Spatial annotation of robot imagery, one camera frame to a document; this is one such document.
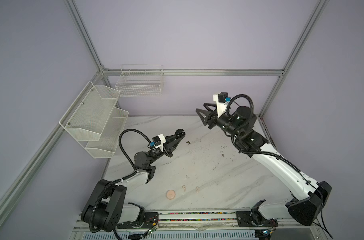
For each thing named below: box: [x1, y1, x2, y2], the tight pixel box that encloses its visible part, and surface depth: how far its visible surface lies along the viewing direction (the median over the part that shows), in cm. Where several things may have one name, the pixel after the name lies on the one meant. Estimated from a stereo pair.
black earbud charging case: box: [175, 128, 186, 139], surface depth 67 cm
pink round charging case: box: [166, 189, 176, 200], surface depth 82 cm
